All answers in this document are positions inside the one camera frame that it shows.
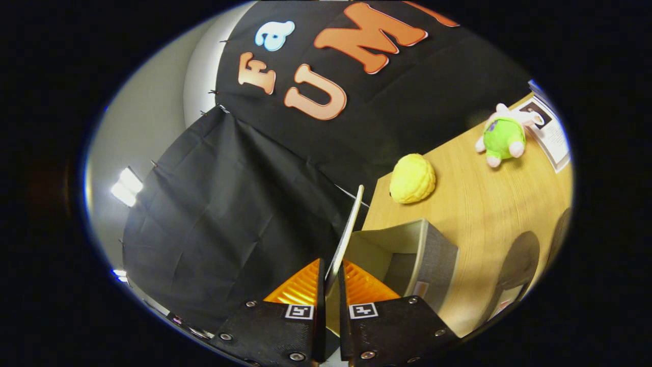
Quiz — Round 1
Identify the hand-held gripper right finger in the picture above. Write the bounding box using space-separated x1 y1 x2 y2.
337 260 460 367

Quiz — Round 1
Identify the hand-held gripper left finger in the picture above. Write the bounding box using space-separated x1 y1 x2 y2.
209 257 328 367

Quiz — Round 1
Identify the grey fabric storage box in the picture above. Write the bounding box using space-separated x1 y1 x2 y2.
325 185 459 337

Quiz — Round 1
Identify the brown fuzzy shoe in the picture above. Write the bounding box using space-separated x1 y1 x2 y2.
481 231 540 327
546 206 574 268

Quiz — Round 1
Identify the black backdrop cloth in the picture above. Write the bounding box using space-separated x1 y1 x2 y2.
121 0 533 334

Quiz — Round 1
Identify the yellow round plush toy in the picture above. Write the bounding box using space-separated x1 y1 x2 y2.
390 154 437 204

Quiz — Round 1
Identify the green and pink plush toy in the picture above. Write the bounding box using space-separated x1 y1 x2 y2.
475 103 543 169

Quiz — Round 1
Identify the white cover book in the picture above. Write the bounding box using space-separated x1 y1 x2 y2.
520 94 572 174

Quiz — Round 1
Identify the blue cover book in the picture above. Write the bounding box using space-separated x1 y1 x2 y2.
528 79 549 102

